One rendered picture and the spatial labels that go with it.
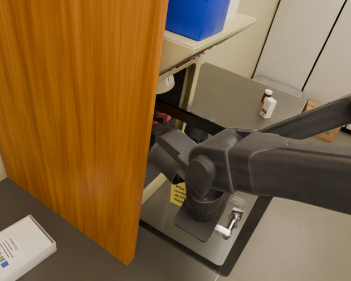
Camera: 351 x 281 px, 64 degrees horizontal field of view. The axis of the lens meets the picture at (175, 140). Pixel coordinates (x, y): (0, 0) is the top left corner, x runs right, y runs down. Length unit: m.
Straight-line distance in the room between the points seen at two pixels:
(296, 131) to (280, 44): 3.01
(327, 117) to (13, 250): 0.78
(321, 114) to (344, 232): 2.01
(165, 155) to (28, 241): 0.51
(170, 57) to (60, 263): 0.58
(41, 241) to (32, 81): 0.40
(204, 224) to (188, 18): 0.34
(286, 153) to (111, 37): 0.29
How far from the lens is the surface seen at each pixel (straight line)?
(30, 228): 0.85
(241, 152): 0.31
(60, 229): 0.88
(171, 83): 0.74
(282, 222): 2.38
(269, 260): 2.12
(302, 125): 0.68
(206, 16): 0.48
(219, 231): 0.58
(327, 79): 3.68
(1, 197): 0.99
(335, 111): 0.67
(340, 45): 3.58
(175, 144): 0.40
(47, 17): 0.54
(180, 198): 0.64
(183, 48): 0.46
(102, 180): 0.62
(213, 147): 0.32
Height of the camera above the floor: 1.66
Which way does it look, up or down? 37 degrees down
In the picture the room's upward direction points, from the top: 12 degrees clockwise
